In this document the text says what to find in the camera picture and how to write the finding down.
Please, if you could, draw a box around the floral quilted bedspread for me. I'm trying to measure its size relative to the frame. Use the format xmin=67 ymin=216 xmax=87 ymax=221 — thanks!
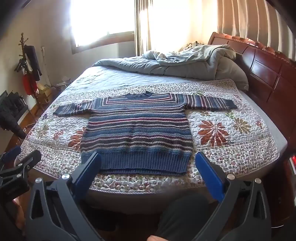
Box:
xmin=22 ymin=78 xmax=281 ymax=194

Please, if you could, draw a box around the black jacket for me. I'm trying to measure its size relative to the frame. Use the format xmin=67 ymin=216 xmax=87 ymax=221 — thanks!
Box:
xmin=0 ymin=90 xmax=29 ymax=139

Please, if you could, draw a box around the wooden framed window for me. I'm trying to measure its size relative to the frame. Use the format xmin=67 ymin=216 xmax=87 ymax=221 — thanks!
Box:
xmin=70 ymin=0 xmax=139 ymax=55

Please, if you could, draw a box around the woven basket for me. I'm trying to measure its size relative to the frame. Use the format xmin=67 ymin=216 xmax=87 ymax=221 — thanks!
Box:
xmin=55 ymin=80 xmax=72 ymax=93

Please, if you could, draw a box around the grey-blue comforter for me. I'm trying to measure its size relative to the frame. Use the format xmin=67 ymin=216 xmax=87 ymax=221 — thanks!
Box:
xmin=92 ymin=44 xmax=250 ymax=91

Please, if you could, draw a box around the light blue quilted bedsheet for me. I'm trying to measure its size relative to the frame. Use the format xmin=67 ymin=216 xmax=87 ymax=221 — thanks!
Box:
xmin=66 ymin=59 xmax=222 ymax=95

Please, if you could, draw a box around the wooden coat rack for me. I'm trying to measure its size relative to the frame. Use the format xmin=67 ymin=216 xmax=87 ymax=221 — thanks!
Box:
xmin=14 ymin=32 xmax=43 ymax=116

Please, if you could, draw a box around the beige pleated curtain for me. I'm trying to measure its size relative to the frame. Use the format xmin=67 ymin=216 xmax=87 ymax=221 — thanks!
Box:
xmin=217 ymin=0 xmax=292 ymax=61

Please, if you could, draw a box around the wooden headboard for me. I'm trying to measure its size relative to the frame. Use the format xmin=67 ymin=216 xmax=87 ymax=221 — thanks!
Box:
xmin=207 ymin=31 xmax=296 ymax=144

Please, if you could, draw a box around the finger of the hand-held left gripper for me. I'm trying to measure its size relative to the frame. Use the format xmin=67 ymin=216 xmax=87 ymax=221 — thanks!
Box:
xmin=0 ymin=150 xmax=42 ymax=183
xmin=0 ymin=146 xmax=22 ymax=163

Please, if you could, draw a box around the patterned pillow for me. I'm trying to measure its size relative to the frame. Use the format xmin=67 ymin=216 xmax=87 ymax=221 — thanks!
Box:
xmin=180 ymin=42 xmax=204 ymax=52

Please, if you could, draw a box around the red hanging bag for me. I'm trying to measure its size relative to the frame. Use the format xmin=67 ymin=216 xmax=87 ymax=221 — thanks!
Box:
xmin=22 ymin=73 xmax=37 ymax=95

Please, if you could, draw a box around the person's leg in grey pants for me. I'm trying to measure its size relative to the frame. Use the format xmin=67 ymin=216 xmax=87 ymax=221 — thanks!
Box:
xmin=154 ymin=193 xmax=218 ymax=241

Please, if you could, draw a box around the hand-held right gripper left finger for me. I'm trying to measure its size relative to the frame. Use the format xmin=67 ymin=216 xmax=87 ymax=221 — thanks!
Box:
xmin=25 ymin=152 xmax=104 ymax=241

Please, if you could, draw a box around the black hanging coat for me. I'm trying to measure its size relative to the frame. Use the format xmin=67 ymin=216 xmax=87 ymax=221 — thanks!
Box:
xmin=24 ymin=45 xmax=43 ymax=81

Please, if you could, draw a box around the dark wooden nightstand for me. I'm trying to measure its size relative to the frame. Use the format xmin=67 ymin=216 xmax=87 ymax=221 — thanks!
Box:
xmin=266 ymin=148 xmax=296 ymax=229

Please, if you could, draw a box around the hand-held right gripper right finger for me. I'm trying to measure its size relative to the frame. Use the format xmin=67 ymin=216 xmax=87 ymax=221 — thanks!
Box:
xmin=195 ymin=152 xmax=272 ymax=241

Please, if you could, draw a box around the striped beige curtain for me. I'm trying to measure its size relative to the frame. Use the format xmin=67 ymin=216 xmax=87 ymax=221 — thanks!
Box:
xmin=134 ymin=0 xmax=151 ymax=56

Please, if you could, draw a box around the striped knit sweater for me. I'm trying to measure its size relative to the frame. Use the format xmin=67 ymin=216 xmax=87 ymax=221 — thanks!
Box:
xmin=53 ymin=91 xmax=238 ymax=175

